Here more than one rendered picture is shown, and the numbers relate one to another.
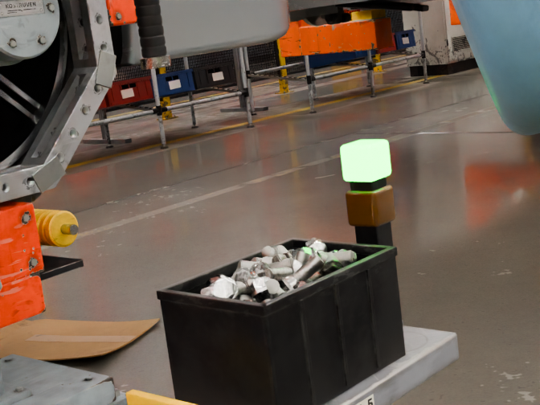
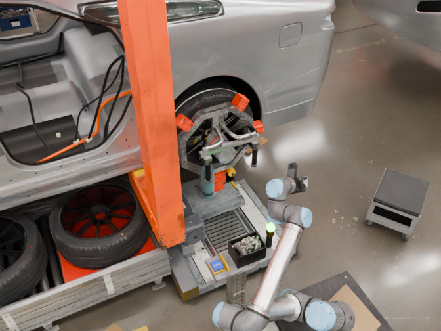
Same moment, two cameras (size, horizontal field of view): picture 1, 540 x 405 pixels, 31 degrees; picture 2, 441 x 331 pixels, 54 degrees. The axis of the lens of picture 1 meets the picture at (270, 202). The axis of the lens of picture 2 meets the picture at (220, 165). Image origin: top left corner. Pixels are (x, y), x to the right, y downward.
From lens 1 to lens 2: 2.09 m
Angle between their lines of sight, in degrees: 37
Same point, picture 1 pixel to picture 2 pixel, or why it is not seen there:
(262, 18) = (302, 113)
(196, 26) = (280, 120)
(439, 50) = not seen: outside the picture
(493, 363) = (335, 203)
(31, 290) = (222, 186)
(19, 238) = (221, 178)
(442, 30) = not seen: outside the picture
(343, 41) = not seen: outside the picture
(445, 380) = (320, 205)
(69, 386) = (228, 192)
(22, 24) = (227, 157)
